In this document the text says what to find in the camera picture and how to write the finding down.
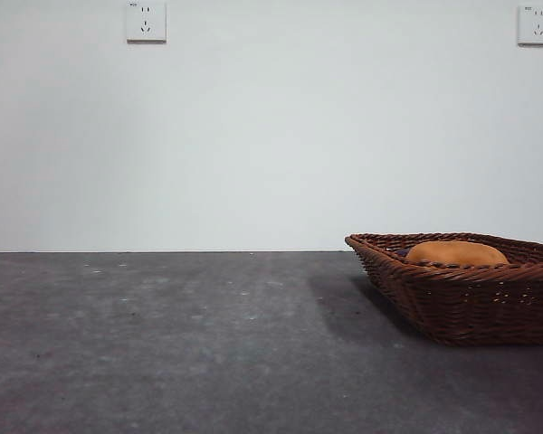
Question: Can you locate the brown wicker basket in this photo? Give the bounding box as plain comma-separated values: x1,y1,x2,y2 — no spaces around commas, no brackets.
344,232,543,348

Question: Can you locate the white wall socket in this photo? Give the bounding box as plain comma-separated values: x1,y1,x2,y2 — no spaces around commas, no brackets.
518,5,543,47
126,0,167,44

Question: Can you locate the brown potato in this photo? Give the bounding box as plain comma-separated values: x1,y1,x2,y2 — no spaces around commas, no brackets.
405,241,510,266

